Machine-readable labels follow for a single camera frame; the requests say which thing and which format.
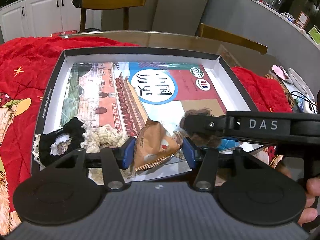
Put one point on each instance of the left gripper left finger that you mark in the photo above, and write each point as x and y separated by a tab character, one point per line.
113	160

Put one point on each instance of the red bear print blanket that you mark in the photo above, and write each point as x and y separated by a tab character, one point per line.
26	67

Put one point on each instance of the wooden chair with black cap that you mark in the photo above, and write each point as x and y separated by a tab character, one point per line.
106	5

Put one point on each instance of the brown fuzzy scrunchie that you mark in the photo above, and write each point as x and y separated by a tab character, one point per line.
194	129

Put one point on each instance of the black shallow cardboard box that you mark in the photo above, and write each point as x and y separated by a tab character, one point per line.
49	114

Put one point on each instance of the silver double door refrigerator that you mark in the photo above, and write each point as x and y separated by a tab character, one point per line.
170	16

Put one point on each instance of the black scrunchie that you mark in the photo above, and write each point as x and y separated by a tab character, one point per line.
73	129

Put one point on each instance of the white kitchen cabinet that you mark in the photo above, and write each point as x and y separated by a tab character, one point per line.
38	18

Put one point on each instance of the person's right hand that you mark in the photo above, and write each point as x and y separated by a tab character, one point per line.
309	213

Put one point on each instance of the Chinese history textbook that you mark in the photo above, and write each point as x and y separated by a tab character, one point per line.
126	94

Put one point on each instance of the brown paper snack packet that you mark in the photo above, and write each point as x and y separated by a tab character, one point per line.
154	145

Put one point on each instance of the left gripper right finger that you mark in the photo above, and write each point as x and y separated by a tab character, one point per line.
204	161

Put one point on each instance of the red gift box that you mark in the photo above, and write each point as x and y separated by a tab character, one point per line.
63	33

